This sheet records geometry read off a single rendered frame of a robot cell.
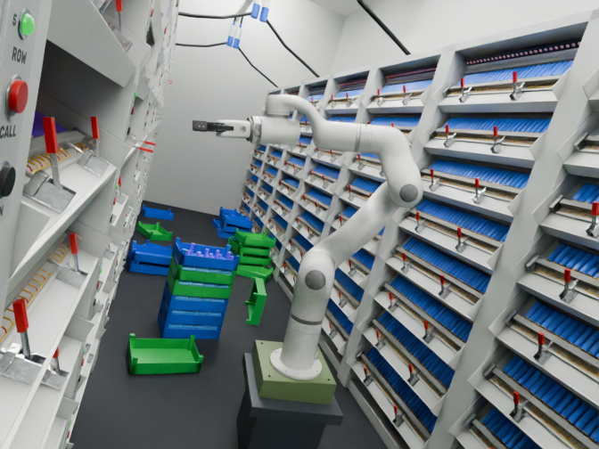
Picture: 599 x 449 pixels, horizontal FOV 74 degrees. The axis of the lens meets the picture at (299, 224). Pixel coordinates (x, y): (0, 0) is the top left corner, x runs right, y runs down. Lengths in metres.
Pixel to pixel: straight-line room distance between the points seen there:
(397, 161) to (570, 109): 0.54
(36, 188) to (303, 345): 1.09
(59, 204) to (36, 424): 0.44
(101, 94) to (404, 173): 0.82
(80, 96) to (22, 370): 0.53
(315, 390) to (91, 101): 1.09
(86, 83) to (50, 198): 0.46
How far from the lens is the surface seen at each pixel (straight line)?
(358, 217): 1.30
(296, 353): 1.43
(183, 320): 2.18
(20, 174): 0.29
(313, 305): 1.34
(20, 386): 0.56
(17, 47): 0.24
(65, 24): 0.38
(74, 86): 0.91
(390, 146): 1.28
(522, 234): 1.44
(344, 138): 1.27
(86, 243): 0.94
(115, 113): 0.90
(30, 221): 0.30
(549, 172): 1.44
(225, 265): 2.10
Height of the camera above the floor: 1.08
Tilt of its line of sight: 10 degrees down
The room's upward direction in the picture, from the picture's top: 16 degrees clockwise
